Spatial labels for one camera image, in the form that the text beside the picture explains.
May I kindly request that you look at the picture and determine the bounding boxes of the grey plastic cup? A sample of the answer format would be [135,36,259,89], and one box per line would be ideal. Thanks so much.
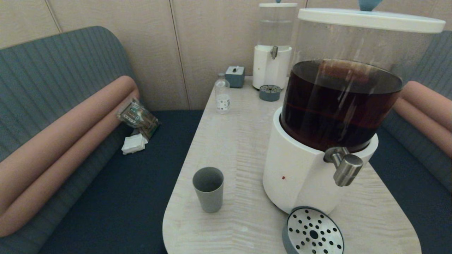
[192,167,224,213]

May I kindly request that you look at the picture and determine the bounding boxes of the clear plastic bottle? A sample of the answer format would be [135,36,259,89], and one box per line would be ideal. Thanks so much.
[214,73,231,114]

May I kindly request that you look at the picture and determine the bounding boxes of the small grey box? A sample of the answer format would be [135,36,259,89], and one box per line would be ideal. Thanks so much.
[225,66,245,88]

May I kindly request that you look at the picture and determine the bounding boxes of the grey perforated drip tray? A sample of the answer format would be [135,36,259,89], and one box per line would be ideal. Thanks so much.
[282,206,345,254]
[259,85,282,102]

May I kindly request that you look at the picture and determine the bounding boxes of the water-filled drink dispenser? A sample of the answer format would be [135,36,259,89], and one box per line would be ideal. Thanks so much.
[252,3,298,90]

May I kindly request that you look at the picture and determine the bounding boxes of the tea-filled drink dispenser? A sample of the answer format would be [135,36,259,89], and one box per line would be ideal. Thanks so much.
[262,8,446,216]

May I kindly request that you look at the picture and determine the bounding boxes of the green snack bag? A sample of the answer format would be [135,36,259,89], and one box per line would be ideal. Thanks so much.
[116,99,160,140]

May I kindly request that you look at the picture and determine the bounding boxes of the white folded napkins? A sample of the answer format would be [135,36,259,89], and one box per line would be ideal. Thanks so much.
[121,133,149,155]

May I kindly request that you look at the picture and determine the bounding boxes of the navy seat cushion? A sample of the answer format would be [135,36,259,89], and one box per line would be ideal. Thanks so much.
[39,110,204,254]
[369,127,452,254]

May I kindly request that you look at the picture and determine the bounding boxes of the white dispenser lid blue knob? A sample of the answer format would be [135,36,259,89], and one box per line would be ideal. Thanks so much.
[298,0,446,34]
[259,0,298,8]

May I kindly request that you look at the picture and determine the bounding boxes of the pink cylindrical bolster cushion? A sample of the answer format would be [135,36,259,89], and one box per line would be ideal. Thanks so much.
[0,75,139,216]
[0,90,140,237]
[393,97,452,158]
[403,81,452,130]

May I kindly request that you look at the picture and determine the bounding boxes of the blue-grey ribbed booth sofa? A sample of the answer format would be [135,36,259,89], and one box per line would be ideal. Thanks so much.
[0,26,205,254]
[367,30,452,254]

